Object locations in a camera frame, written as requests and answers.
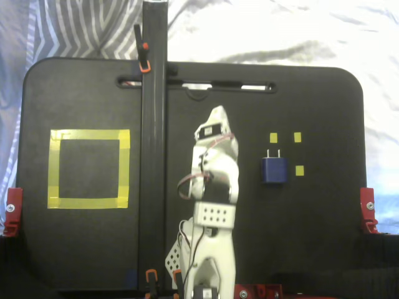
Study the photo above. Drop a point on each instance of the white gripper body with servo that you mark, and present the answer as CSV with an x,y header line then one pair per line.
x,y
211,131

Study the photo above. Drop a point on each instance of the white fixed gripper finger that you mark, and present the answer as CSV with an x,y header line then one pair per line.
x,y
226,120

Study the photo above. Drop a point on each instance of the white moving gripper finger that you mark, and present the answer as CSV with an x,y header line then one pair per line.
x,y
215,118

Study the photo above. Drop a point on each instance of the blue and white charger block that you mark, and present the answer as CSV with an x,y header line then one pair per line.
x,y
274,171

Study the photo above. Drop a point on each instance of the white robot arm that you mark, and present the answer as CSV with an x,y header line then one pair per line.
x,y
215,215

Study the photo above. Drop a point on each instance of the small yellow tape marker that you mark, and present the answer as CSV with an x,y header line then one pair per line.
x,y
300,170
273,137
297,137

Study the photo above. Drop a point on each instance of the orange and black spring clamp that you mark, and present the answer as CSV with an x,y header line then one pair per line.
x,y
144,46

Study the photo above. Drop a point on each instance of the white crumpled sheet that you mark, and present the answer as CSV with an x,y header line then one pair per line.
x,y
280,31

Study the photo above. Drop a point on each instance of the yellow tape square outline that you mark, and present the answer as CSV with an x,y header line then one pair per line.
x,y
90,134

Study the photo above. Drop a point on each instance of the small orange clamp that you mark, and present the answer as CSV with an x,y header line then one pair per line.
x,y
177,278
151,278

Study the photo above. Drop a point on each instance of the grey striped cloth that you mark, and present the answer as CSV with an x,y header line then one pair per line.
x,y
78,28

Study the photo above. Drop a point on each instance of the black backdrop sheet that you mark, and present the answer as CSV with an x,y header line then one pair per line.
x,y
381,268

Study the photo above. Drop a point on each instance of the black flat rail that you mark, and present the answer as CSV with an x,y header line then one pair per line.
x,y
152,155

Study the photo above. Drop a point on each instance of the red pole foot bracket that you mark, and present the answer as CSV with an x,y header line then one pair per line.
x,y
255,292

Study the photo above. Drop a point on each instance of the red corner clamp bracket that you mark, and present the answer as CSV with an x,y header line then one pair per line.
x,y
369,205
12,205

